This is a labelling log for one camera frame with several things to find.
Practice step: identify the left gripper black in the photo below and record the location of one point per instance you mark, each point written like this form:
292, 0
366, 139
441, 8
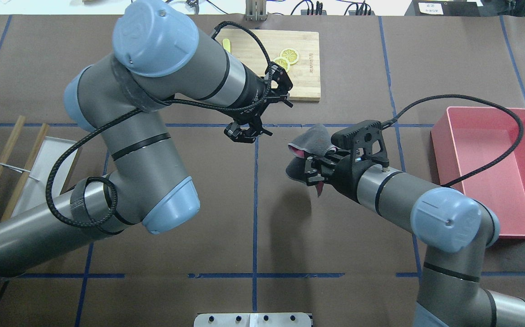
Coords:
254, 93

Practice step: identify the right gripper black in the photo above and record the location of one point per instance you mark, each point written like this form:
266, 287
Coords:
346, 177

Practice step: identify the grey and pink cloth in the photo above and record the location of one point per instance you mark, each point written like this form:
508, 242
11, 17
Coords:
316, 141

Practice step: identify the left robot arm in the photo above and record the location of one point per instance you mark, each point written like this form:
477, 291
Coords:
159, 58

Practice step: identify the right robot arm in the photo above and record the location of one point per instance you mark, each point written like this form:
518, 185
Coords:
456, 229

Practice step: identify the front lemon slice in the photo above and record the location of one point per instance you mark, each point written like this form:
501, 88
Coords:
282, 62

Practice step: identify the lemon slice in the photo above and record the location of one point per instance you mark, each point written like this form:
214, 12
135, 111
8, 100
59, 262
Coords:
282, 62
291, 55

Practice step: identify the rear lemon slice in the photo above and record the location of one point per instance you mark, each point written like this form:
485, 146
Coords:
291, 55

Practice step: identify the yellow plastic knife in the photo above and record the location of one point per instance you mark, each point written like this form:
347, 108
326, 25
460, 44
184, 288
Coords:
226, 44

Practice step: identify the black box with label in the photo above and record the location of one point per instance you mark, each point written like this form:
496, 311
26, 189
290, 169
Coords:
443, 8

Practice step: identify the pink plastic bin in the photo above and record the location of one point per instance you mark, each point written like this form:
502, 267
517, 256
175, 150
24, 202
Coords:
467, 137

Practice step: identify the white rack tray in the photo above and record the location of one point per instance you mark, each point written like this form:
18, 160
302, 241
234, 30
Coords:
33, 192

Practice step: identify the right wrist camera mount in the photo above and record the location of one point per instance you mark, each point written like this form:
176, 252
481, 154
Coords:
364, 141

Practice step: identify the aluminium frame post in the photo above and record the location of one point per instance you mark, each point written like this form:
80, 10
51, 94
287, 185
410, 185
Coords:
256, 10

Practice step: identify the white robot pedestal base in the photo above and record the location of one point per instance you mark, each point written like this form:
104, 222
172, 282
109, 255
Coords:
253, 319

